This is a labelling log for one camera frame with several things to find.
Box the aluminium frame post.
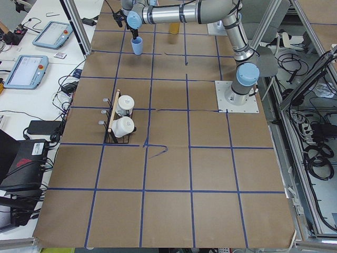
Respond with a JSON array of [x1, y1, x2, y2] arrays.
[[60, 0, 92, 56]]

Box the teach pendant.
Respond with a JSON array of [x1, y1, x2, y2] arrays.
[[32, 21, 73, 49], [4, 55, 49, 90]]

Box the light blue plastic cup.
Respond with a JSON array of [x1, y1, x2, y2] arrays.
[[131, 36, 143, 55]]

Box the grey office chair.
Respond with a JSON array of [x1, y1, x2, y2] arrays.
[[242, 1, 290, 77]]

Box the white mug near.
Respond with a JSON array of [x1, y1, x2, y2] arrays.
[[112, 116, 136, 138]]

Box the black wire mug rack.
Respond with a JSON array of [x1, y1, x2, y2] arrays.
[[98, 89, 136, 144]]

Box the teach pendant near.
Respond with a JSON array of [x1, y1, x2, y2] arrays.
[[4, 55, 49, 90]]

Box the black power adapter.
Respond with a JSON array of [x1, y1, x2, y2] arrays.
[[27, 120, 62, 135]]

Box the white mug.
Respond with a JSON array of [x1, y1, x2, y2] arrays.
[[112, 116, 136, 138], [116, 95, 135, 116]]

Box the bamboo chopstick holder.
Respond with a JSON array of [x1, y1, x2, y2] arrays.
[[168, 23, 180, 34]]

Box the black computer box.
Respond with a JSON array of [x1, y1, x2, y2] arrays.
[[1, 139, 48, 191]]

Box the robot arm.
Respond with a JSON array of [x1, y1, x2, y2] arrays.
[[113, 1, 260, 105]]

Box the teach pendant far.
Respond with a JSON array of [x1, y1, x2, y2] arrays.
[[32, 21, 73, 49]]

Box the small black power brick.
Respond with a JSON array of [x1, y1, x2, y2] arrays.
[[82, 17, 97, 26]]

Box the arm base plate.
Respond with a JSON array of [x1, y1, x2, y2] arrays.
[[215, 81, 259, 113], [207, 21, 227, 36]]

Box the white mug far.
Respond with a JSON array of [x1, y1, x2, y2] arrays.
[[116, 95, 135, 116]]

